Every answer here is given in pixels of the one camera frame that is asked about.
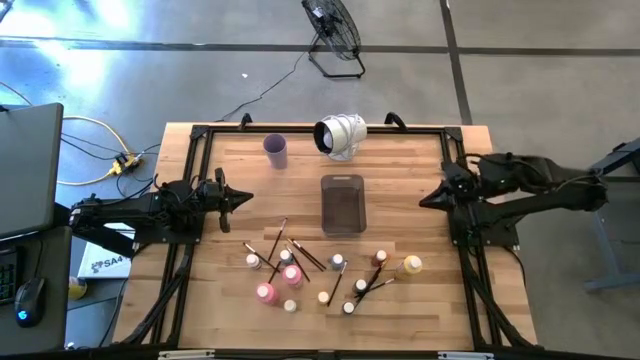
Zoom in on white printed cardboard box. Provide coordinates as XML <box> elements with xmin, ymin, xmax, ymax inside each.
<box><xmin>77</xmin><ymin>242</ymin><xmax>134</xmax><ymax>280</ymax></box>

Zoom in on large orange-yellow paint bottle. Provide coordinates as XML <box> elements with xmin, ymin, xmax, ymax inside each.
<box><xmin>394</xmin><ymin>254</ymin><xmax>424</xmax><ymax>281</ymax></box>

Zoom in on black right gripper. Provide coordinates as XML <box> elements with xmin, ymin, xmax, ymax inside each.
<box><xmin>418</xmin><ymin>160</ymin><xmax>481</xmax><ymax>212</ymax></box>

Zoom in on black floor fan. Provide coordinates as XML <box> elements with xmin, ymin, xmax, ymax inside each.
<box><xmin>301</xmin><ymin>0</ymin><xmax>367</xmax><ymax>80</ymax></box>

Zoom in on black keyboard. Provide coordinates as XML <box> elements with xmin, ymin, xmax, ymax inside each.
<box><xmin>0</xmin><ymin>248</ymin><xmax>20</xmax><ymax>307</ymax></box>

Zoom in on yellow cable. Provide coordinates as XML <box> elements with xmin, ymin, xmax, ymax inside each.
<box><xmin>55</xmin><ymin>115</ymin><xmax>137</xmax><ymax>187</ymax></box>

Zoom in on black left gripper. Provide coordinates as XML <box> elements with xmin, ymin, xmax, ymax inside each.
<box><xmin>197</xmin><ymin>167</ymin><xmax>255</xmax><ymax>235</ymax></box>

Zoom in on gold-ferruled black paint brush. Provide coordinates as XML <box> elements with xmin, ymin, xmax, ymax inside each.
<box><xmin>286</xmin><ymin>239</ymin><xmax>325</xmax><ymax>272</ymax></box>

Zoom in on orange-bristled black paint brush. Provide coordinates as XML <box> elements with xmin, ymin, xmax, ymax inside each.
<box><xmin>354</xmin><ymin>260</ymin><xmax>389</xmax><ymax>309</ymax></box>

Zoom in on translucent grey plastic bin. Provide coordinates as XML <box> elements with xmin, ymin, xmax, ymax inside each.
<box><xmin>320</xmin><ymin>173</ymin><xmax>368</xmax><ymax>238</ymax></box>

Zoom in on black aluminium table frame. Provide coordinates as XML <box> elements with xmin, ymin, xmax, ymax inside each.
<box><xmin>113</xmin><ymin>122</ymin><xmax>539</xmax><ymax>360</ymax></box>

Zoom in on black computer mouse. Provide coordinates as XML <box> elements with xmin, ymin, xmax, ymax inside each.
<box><xmin>13</xmin><ymin>277</ymin><xmax>47</xmax><ymax>329</ymax></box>

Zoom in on lilac plastic cup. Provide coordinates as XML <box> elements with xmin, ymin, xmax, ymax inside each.
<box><xmin>262</xmin><ymin>132</ymin><xmax>289</xmax><ymax>170</ymax></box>

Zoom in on small yellow container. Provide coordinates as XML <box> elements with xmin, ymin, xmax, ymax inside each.
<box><xmin>68</xmin><ymin>276</ymin><xmax>89</xmax><ymax>302</ymax></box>

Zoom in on black fan power cable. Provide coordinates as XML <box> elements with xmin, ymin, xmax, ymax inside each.
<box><xmin>214</xmin><ymin>47</ymin><xmax>314</xmax><ymax>124</ymax></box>

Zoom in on yellow black power strip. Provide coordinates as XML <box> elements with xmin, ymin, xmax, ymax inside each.
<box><xmin>110</xmin><ymin>153</ymin><xmax>145</xmax><ymax>176</ymax></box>

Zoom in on large pink paint bottle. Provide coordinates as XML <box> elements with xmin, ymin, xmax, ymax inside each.
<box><xmin>281</xmin><ymin>264</ymin><xmax>305</xmax><ymax>289</ymax></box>
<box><xmin>255</xmin><ymin>281</ymin><xmax>280</xmax><ymax>306</ymax></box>

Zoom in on dark desk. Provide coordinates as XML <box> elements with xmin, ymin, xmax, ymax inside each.
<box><xmin>0</xmin><ymin>225</ymin><xmax>74</xmax><ymax>357</ymax></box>

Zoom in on black diagonal beam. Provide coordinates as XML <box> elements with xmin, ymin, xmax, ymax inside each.
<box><xmin>52</xmin><ymin>202</ymin><xmax>137</xmax><ymax>258</ymax></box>

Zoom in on black markers at right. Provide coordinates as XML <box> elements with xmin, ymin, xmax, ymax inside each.
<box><xmin>354</xmin><ymin>277</ymin><xmax>396</xmax><ymax>300</ymax></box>

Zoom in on white frame bracket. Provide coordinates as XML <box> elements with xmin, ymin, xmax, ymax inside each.
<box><xmin>158</xmin><ymin>349</ymin><xmax>216</xmax><ymax>360</ymax></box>
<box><xmin>438</xmin><ymin>351</ymin><xmax>495</xmax><ymax>360</ymax></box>

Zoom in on blue-grey metal stand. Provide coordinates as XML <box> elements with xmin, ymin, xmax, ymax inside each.
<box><xmin>582</xmin><ymin>136</ymin><xmax>640</xmax><ymax>294</ymax></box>

